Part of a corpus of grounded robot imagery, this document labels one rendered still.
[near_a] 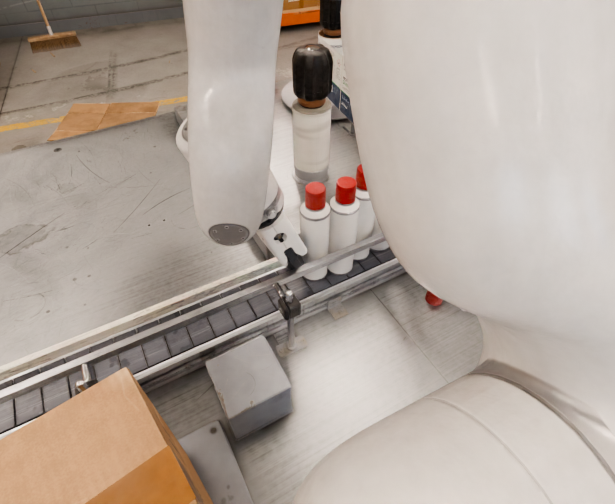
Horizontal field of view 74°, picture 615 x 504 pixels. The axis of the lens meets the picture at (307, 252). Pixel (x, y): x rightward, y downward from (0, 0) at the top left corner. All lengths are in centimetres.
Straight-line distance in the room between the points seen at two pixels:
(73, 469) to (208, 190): 27
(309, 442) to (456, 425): 48
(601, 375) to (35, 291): 93
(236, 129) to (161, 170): 79
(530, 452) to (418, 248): 11
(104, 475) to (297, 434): 35
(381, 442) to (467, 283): 9
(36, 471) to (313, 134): 73
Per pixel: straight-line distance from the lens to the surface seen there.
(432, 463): 21
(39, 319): 94
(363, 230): 76
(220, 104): 42
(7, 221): 120
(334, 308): 80
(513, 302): 17
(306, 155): 95
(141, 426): 42
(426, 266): 17
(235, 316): 74
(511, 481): 21
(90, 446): 43
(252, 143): 41
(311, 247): 71
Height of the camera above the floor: 149
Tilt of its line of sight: 47 degrees down
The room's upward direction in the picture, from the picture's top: straight up
